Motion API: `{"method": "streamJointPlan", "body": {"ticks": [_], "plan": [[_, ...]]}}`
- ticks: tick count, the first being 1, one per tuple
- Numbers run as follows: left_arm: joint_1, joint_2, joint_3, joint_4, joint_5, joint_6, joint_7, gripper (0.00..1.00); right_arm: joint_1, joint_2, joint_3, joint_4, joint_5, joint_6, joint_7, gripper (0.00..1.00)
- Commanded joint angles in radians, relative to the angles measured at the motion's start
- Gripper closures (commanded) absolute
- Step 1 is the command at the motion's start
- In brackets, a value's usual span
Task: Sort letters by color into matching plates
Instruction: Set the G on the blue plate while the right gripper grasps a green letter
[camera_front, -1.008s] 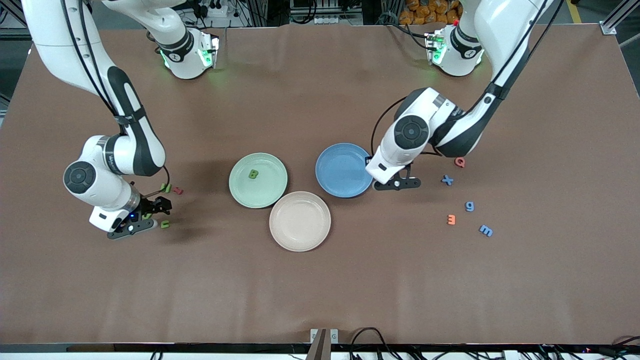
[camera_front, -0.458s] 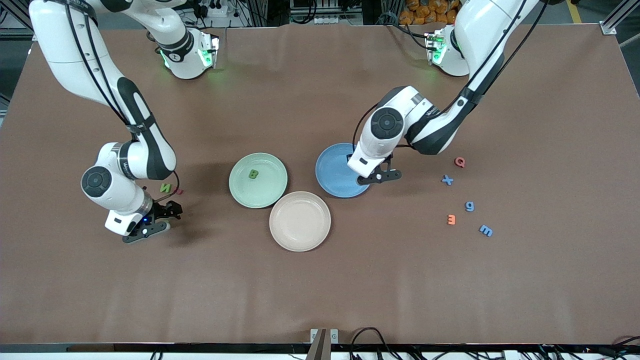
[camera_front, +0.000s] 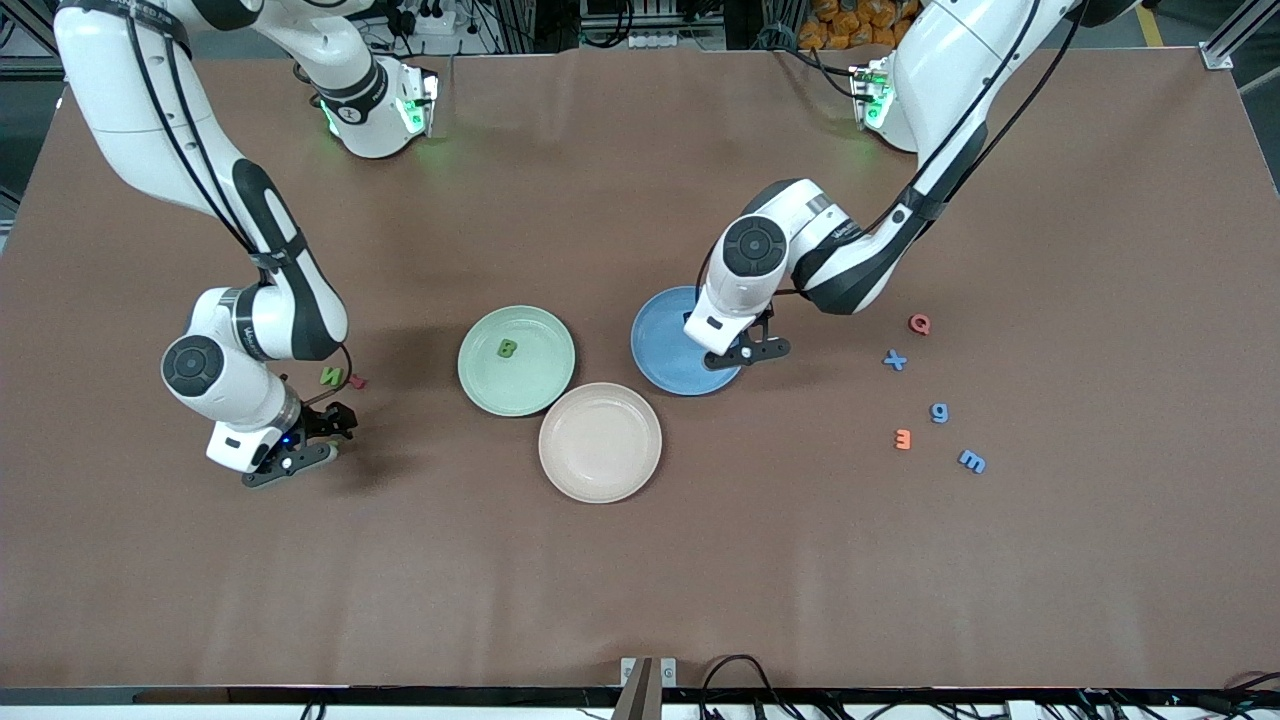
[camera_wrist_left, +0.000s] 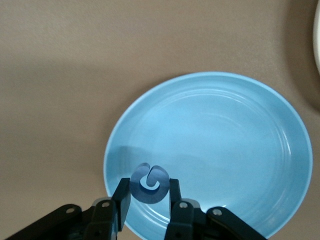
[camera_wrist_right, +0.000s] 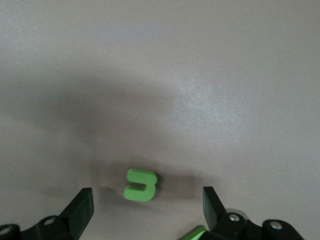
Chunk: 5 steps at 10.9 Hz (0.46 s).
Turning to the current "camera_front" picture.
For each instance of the green foam letter N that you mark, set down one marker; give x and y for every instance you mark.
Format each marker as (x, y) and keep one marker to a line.
(330, 377)

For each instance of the green foam letter B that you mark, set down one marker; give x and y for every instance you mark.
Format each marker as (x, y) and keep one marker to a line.
(500, 348)

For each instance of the blue foam digit six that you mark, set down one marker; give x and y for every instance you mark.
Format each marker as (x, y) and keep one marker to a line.
(946, 412)

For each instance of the blue foam letter M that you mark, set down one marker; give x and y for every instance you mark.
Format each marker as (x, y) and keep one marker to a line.
(972, 458)

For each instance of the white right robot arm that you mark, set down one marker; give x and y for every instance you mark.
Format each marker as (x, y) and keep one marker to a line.
(130, 100)

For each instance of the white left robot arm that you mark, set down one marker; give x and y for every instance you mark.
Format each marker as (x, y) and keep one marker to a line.
(960, 60)

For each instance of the blue plate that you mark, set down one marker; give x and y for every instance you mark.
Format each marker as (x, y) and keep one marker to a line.
(655, 345)

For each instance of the beige plate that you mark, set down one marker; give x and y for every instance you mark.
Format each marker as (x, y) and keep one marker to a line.
(600, 443)

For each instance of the green plate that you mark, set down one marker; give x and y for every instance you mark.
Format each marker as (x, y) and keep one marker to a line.
(540, 385)

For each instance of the blue foam letter X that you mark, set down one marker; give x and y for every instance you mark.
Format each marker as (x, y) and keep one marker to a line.
(895, 360)

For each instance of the pink foam letter Q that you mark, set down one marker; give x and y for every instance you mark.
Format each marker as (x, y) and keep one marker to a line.
(913, 324)

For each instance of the small white power strip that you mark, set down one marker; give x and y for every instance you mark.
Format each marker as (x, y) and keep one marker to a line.
(650, 40)

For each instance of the pile of orange objects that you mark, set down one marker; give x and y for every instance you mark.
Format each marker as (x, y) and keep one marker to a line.
(850, 25)

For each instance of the white power strip with plugs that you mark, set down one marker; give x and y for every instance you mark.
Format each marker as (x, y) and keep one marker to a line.
(420, 15)

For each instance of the grey metal table bracket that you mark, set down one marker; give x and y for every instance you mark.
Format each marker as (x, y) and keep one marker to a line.
(668, 672)

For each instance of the grey camera post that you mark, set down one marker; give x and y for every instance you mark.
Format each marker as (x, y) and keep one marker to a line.
(635, 700)

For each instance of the aluminium frame profile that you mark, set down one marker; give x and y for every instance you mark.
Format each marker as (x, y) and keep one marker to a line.
(1222, 52)

